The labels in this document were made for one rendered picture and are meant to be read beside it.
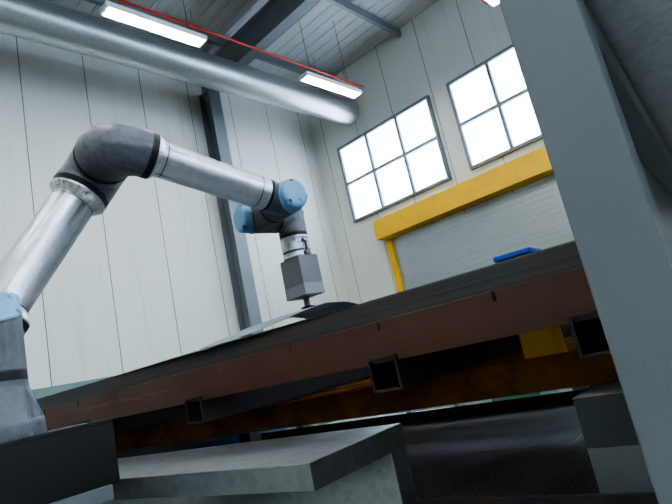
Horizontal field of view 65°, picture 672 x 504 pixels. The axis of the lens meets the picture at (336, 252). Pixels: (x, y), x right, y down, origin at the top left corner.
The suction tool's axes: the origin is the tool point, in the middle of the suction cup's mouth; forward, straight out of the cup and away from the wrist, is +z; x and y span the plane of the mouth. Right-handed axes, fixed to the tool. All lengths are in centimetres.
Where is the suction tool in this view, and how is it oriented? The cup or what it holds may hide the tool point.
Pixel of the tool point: (309, 314)
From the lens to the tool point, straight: 137.0
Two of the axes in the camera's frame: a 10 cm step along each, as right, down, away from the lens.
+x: -7.5, 0.2, -6.6
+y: -6.3, 2.9, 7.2
